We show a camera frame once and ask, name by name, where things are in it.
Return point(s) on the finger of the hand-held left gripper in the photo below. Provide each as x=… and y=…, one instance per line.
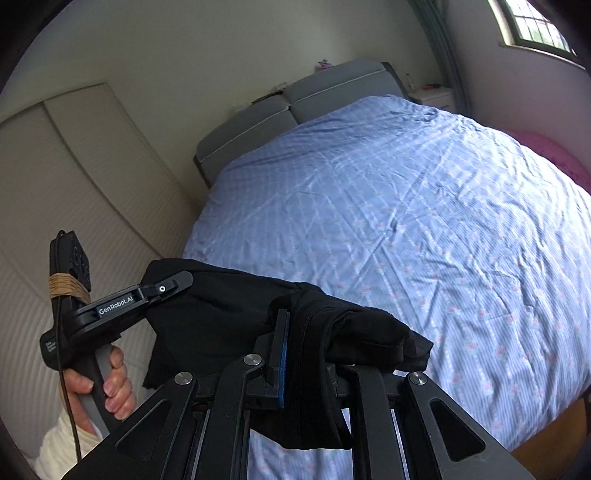
x=168, y=286

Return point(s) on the person's left hand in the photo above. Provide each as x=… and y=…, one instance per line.
x=117, y=383

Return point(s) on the purple toy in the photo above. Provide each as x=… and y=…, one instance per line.
x=324, y=64

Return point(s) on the blue striped bed cover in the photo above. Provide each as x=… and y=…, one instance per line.
x=392, y=207

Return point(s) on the grey padded headboard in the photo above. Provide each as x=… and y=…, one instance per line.
x=318, y=92

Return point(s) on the green curtain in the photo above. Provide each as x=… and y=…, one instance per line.
x=443, y=50

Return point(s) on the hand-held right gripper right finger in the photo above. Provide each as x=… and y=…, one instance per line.
x=374, y=415

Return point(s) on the person's left forearm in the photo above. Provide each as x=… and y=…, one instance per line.
x=57, y=445

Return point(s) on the barred window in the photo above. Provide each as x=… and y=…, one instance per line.
x=535, y=23

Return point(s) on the pink blanket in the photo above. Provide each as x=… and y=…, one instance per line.
x=558, y=154

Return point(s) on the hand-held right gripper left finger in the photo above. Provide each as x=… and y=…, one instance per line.
x=280, y=364

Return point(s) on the black pants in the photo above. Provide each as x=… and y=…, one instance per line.
x=221, y=304

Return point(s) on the white nightstand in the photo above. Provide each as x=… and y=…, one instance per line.
x=434, y=98

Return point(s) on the white ribbed wardrobe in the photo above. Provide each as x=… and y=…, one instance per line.
x=69, y=184

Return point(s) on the flat dark book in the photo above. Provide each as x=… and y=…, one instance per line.
x=268, y=96

